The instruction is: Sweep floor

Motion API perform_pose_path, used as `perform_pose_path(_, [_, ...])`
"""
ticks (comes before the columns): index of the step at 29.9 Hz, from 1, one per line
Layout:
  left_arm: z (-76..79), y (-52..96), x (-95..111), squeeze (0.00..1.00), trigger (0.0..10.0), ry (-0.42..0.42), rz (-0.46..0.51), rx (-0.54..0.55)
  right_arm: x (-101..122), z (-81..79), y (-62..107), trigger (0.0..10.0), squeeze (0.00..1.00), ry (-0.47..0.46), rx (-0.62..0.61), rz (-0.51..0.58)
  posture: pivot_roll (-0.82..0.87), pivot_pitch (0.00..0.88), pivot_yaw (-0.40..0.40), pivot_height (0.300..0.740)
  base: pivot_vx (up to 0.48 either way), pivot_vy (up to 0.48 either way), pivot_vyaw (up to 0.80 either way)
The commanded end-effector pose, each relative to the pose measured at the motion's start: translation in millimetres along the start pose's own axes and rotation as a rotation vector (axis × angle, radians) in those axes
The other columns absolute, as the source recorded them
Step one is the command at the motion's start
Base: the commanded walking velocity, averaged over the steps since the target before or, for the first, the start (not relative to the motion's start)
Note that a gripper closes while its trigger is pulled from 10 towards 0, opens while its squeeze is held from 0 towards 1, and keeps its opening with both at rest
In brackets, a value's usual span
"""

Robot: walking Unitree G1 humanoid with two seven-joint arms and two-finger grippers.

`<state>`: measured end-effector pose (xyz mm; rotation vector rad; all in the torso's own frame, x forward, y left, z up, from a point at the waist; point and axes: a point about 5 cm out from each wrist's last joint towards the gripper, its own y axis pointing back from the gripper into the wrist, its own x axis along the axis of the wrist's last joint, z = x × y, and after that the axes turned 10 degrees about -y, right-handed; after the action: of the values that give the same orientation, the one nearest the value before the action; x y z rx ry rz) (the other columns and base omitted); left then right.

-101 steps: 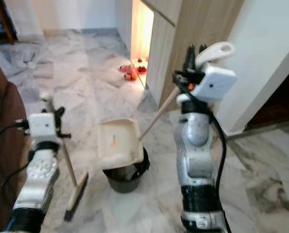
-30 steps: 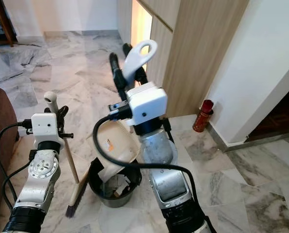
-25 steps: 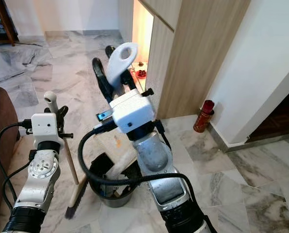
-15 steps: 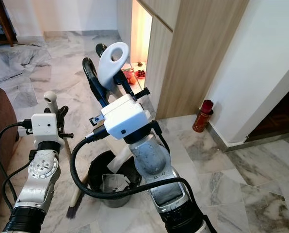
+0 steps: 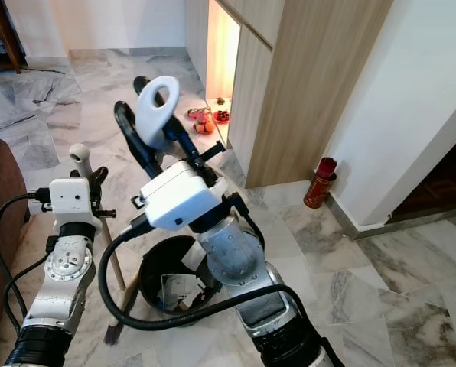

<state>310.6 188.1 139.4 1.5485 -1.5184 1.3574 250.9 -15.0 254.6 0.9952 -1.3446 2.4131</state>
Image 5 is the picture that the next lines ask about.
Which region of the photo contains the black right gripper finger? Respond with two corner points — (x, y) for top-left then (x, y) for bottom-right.
(132, 75), (202, 159)
(113, 101), (160, 183)

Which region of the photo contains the beige long-handled broom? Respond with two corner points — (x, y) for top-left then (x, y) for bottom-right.
(68, 142), (129, 346)

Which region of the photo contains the black round waste bin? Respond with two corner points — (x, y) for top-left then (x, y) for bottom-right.
(137, 235), (226, 316)

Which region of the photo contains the dark brown fabric sofa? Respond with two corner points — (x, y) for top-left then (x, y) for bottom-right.
(0, 122), (31, 360)

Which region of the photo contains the crumpled packaging waste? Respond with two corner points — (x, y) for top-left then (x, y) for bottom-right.
(159, 274), (206, 310)

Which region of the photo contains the red gold cylindrical container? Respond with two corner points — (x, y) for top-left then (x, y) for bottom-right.
(303, 156), (339, 210)

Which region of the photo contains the light wooden cabinet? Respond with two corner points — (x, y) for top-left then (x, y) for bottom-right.
(184, 0), (394, 190)

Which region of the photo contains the dark wooden shelf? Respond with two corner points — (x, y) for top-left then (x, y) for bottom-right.
(0, 0), (25, 75)

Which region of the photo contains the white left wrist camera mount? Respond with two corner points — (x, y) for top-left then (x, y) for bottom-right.
(49, 177), (94, 227)

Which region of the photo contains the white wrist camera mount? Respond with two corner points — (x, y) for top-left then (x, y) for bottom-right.
(140, 161), (235, 232)
(49, 177), (94, 227)

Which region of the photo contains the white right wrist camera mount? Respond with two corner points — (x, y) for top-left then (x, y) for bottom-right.
(140, 161), (235, 232)

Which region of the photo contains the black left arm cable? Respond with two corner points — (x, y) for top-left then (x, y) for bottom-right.
(0, 191), (57, 345)

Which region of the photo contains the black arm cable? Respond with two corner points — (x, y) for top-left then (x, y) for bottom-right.
(0, 191), (57, 345)
(97, 214), (294, 332)

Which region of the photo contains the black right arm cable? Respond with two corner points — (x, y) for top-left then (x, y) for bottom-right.
(97, 214), (294, 332)

